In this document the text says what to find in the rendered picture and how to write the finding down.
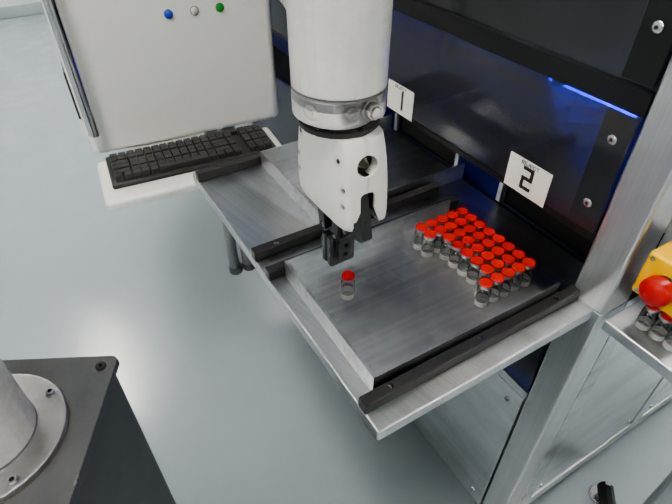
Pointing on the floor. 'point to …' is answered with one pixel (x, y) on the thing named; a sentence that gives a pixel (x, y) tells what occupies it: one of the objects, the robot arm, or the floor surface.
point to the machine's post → (596, 296)
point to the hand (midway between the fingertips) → (338, 245)
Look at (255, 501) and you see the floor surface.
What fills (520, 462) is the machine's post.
